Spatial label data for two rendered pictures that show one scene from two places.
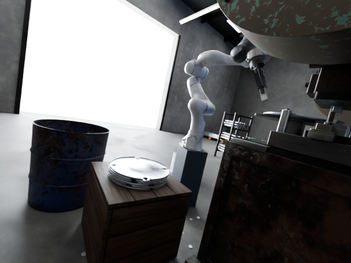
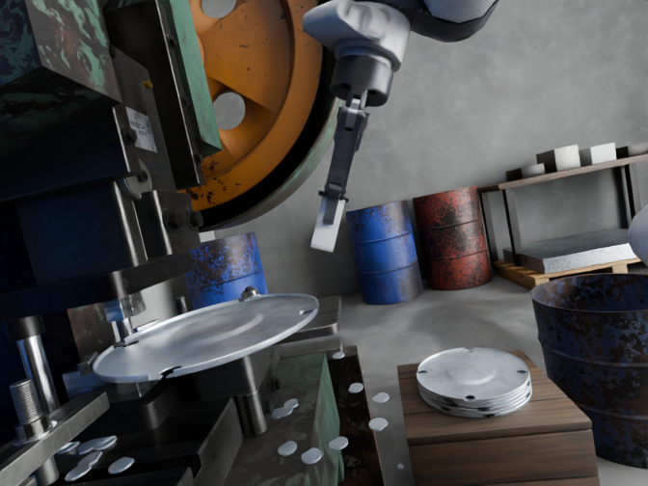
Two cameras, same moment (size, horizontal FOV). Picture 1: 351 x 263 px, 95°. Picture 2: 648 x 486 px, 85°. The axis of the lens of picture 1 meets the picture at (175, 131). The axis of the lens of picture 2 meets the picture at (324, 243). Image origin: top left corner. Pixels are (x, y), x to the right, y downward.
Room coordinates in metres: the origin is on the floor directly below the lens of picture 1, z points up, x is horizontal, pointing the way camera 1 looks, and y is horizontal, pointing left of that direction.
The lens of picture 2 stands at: (1.22, -0.75, 0.91)
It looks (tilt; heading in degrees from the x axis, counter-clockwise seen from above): 5 degrees down; 136
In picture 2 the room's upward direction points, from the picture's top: 12 degrees counter-clockwise
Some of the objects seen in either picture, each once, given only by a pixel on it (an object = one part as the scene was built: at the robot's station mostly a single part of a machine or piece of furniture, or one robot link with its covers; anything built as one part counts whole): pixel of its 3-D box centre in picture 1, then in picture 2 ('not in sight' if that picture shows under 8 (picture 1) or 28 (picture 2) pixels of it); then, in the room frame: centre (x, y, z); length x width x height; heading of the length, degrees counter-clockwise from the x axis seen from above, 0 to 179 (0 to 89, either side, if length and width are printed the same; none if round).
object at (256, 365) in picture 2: (282, 130); (259, 366); (0.80, -0.51, 0.72); 0.25 x 0.14 x 0.14; 41
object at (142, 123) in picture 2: (340, 61); (112, 156); (0.70, -0.60, 1.04); 0.17 x 0.15 x 0.30; 41
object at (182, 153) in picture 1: (186, 175); not in sight; (1.27, -0.16, 0.23); 0.18 x 0.18 x 0.45; 22
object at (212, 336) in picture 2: (297, 119); (216, 326); (0.76, -0.54, 0.78); 0.29 x 0.29 x 0.01
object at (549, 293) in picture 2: (70, 160); (613, 360); (1.02, 0.64, 0.24); 0.42 x 0.42 x 0.48
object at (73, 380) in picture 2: (331, 130); (138, 359); (0.67, -0.62, 0.76); 0.15 x 0.09 x 0.05; 131
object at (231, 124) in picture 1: (232, 136); not in sight; (3.26, -1.15, 0.47); 0.46 x 0.43 x 0.95; 21
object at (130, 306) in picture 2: (336, 110); (126, 302); (0.67, -0.62, 0.84); 0.05 x 0.03 x 0.04; 131
